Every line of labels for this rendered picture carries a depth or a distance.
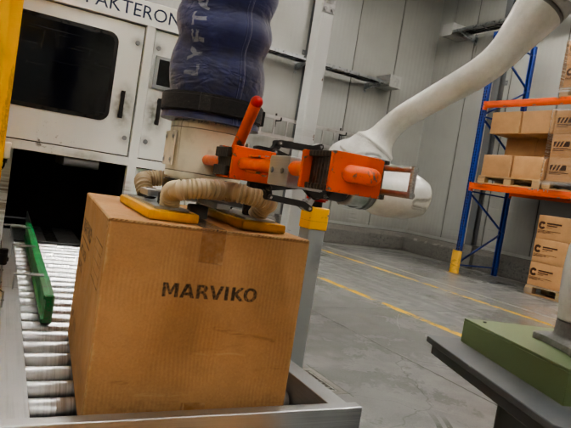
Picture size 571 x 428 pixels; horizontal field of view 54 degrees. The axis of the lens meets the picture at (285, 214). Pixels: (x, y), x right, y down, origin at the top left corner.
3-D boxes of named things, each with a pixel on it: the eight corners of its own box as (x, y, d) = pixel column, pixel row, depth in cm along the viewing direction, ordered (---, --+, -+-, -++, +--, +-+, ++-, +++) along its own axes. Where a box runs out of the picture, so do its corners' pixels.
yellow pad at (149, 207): (119, 201, 135) (121, 181, 135) (160, 206, 139) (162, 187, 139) (147, 219, 104) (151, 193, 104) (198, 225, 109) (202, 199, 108)
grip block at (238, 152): (210, 175, 105) (215, 143, 104) (257, 182, 109) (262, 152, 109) (225, 177, 97) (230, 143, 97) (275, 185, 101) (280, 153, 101)
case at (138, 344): (67, 333, 155) (87, 192, 153) (206, 338, 171) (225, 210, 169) (78, 436, 100) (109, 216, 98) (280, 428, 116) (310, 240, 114)
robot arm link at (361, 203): (374, 212, 109) (349, 208, 107) (349, 207, 118) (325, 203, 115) (382, 166, 109) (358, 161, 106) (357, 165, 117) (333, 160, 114)
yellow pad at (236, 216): (194, 211, 143) (197, 192, 143) (230, 216, 148) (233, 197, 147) (241, 229, 113) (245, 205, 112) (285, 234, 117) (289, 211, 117)
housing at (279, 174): (263, 183, 85) (268, 154, 85) (302, 189, 88) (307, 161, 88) (283, 186, 79) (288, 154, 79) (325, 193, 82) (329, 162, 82)
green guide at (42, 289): (8, 235, 296) (9, 218, 295) (29, 237, 301) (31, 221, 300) (10, 323, 154) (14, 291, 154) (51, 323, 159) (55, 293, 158)
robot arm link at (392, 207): (370, 222, 111) (339, 197, 122) (429, 231, 118) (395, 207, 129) (388, 171, 107) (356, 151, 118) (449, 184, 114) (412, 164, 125)
